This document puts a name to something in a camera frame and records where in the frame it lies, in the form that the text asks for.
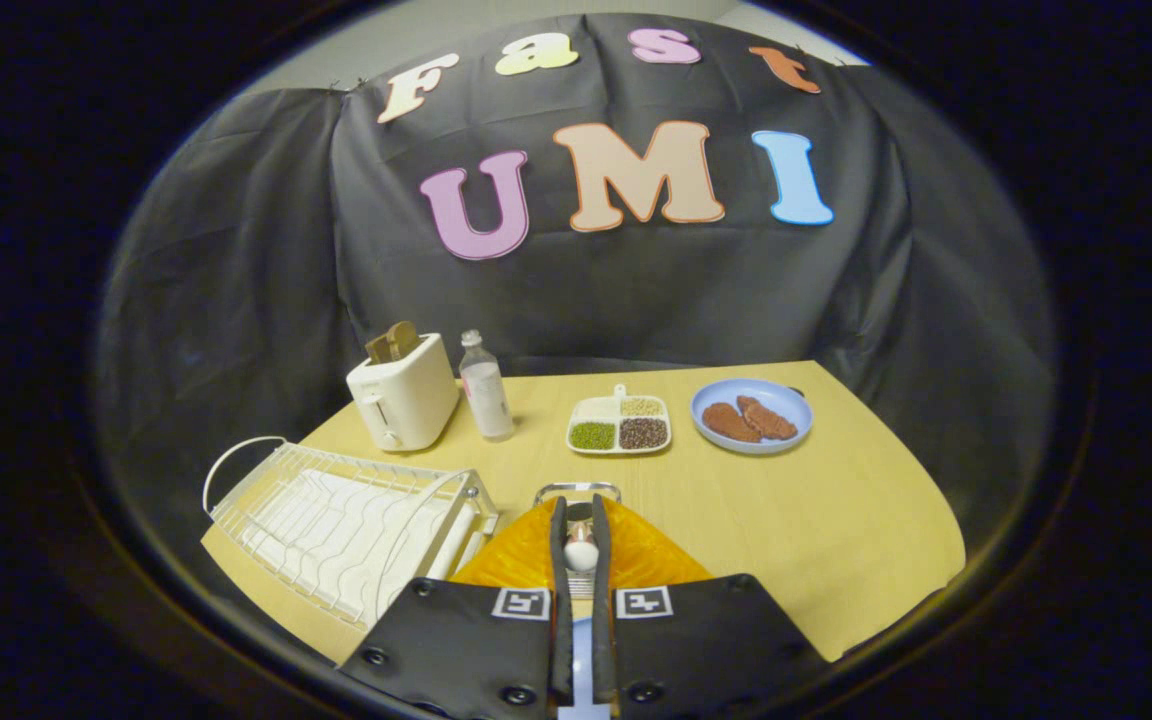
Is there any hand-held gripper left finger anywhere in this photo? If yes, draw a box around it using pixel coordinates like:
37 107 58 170
336 497 575 720

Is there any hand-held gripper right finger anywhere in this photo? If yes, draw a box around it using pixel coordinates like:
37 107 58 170
591 495 827 720

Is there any white spoon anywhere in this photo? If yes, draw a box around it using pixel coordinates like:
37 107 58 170
564 505 601 574

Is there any white wire dish rack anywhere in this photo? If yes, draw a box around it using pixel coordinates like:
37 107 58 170
202 435 500 629

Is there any blue plate with meat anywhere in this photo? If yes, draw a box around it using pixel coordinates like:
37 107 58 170
690 378 815 456

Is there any heap of dark brown beans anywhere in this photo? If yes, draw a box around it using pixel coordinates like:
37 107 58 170
619 417 669 451

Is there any white divided tray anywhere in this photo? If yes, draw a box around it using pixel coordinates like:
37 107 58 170
566 385 673 456

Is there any clear plastic bottle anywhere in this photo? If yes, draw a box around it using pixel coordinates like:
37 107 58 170
458 330 516 442

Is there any brown meat piece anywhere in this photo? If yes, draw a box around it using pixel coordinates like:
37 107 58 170
702 402 763 444
736 396 799 442

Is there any cream toaster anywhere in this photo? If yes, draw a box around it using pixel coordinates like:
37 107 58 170
346 333 461 453

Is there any black backdrop cloth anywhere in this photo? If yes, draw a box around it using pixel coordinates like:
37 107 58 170
96 14 1057 601

